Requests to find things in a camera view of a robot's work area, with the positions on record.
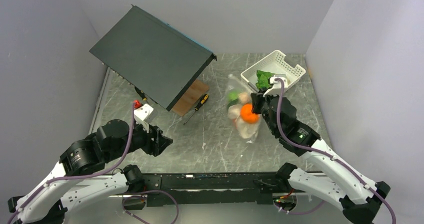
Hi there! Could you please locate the green lettuce head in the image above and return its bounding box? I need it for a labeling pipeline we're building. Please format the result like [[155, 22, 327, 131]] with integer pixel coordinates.
[[255, 70, 275, 90]]

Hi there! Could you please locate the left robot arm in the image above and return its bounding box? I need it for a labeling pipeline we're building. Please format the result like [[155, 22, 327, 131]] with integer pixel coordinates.
[[8, 119, 173, 224]]

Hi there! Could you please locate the small brown mushroom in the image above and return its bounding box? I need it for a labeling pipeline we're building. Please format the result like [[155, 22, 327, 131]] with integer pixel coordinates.
[[238, 92, 252, 105]]

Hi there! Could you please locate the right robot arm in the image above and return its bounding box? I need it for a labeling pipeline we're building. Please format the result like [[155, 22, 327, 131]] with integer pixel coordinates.
[[250, 93, 397, 224]]

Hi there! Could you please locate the white plastic basket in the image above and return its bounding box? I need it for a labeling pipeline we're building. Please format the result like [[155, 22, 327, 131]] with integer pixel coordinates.
[[240, 50, 306, 91]]

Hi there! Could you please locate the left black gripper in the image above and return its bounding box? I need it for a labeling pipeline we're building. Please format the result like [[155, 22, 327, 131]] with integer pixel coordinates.
[[106, 119, 174, 161]]

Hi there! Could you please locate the green lime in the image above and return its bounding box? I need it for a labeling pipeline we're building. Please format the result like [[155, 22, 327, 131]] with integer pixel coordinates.
[[227, 91, 240, 106]]

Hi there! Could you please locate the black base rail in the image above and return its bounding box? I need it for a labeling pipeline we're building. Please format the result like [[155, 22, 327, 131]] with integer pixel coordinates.
[[124, 172, 294, 207]]

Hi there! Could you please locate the orange tangerine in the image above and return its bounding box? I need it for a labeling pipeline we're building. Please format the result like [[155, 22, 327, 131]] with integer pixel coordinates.
[[240, 103, 260, 124]]

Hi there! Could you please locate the yellow black screwdriver right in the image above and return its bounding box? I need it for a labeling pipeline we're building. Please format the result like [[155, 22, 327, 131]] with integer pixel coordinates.
[[183, 94, 209, 125]]

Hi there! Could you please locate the yellow black screwdriver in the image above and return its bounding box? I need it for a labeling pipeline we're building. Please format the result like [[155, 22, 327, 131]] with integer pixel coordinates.
[[134, 87, 148, 103], [183, 94, 209, 125]]

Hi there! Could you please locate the dark grey server chassis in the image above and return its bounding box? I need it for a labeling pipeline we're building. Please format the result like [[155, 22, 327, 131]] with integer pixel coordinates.
[[90, 5, 217, 111]]

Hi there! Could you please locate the clear zip top bag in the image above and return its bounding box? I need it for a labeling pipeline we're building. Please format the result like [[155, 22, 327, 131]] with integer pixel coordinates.
[[224, 74, 261, 143]]

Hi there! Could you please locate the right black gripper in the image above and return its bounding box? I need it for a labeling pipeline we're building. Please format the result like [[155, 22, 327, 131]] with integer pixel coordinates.
[[251, 87, 281, 136]]

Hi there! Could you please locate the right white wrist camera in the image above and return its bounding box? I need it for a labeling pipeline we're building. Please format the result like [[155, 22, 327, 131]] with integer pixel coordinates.
[[263, 75, 289, 97]]

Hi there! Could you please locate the brown wooden board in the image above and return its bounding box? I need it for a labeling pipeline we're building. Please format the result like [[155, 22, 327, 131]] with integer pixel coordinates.
[[171, 79, 210, 117]]

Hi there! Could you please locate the yellow black screwdriver left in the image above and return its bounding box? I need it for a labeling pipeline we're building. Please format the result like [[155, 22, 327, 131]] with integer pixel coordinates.
[[134, 87, 148, 103]]

